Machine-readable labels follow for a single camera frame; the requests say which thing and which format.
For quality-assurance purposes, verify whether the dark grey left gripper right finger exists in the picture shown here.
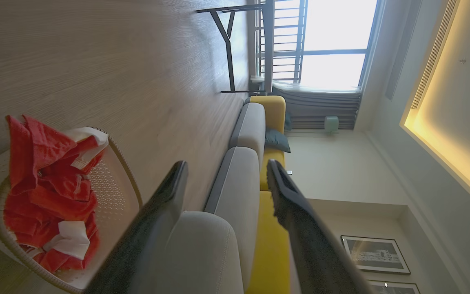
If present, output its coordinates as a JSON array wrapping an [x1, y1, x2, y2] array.
[[266, 159, 374, 294]]

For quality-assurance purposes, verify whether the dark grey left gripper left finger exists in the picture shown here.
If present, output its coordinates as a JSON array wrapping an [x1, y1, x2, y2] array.
[[85, 160, 189, 294]]

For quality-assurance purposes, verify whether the grey upholstered seat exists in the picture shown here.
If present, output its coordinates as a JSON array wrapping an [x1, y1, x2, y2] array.
[[127, 95, 303, 294]]

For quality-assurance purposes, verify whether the white perforated laundry basket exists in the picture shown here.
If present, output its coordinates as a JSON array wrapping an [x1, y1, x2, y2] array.
[[0, 127, 144, 294]]

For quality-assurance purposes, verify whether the black framed picture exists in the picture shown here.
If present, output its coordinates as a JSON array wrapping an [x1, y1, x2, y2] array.
[[367, 280, 421, 294], [340, 235, 411, 275]]

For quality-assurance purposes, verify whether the pale green lamp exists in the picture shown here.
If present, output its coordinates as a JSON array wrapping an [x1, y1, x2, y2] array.
[[324, 116, 340, 135]]

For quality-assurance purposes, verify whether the grey pleated curtain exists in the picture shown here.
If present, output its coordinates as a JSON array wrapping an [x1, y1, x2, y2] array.
[[272, 82, 362, 130]]

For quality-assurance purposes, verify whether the balcony railing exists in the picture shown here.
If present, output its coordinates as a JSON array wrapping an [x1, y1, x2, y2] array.
[[255, 0, 308, 85]]

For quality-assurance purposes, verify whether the long ceiling air vent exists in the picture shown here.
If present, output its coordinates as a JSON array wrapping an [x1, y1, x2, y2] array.
[[411, 0, 461, 110]]

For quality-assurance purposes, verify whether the dark window frame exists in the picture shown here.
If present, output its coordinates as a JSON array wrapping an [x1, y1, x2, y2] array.
[[300, 0, 384, 89]]

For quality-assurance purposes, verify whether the black metal frame table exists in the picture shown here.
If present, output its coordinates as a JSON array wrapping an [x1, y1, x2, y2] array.
[[196, 0, 276, 94]]

